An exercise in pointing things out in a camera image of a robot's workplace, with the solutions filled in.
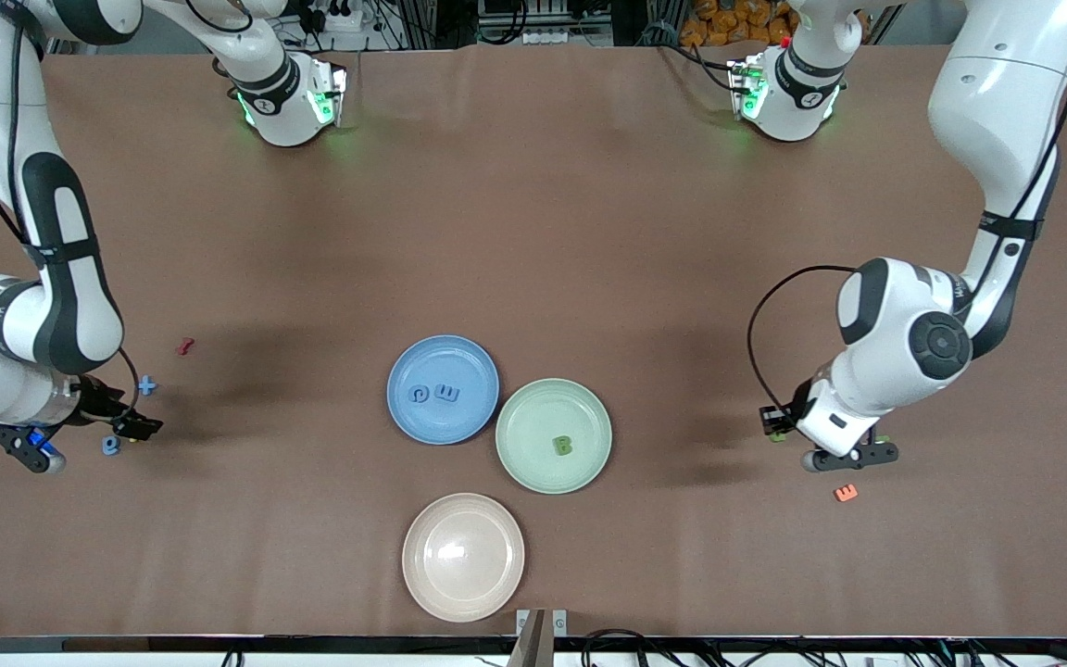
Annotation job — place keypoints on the blue foam letter C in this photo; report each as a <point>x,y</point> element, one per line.
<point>412,395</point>

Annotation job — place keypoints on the aluminium profile camera stand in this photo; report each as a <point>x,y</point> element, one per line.
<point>541,639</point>

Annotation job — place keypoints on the blue foam letter E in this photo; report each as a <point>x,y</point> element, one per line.
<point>447,395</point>

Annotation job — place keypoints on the orange fruit net bag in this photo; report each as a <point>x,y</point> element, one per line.
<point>728,20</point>

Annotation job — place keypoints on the blue foam letter x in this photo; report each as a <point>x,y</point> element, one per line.
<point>146,385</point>

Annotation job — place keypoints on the blue foam letter g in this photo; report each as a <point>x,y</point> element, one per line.
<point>110,448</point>

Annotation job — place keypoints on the green plate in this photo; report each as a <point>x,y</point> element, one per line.
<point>533,463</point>

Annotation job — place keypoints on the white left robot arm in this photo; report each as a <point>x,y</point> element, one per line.
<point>997,93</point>

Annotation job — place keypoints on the green foam letter B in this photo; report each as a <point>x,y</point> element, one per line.
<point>562,446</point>

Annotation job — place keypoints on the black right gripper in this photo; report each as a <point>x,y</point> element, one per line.
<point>98,402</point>

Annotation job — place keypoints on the pink beige plate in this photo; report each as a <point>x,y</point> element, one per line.
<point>463,556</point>

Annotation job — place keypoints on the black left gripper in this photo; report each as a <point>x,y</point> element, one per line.
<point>784,416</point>

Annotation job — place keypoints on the white power strip black plugs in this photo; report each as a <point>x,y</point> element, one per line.
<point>341,18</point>

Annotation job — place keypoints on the orange foam letter E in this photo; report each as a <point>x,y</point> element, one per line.
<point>846,494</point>

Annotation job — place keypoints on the brown table cover sheet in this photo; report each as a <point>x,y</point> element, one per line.
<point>589,232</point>

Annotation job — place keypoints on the blue plate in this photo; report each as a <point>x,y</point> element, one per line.
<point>459,361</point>

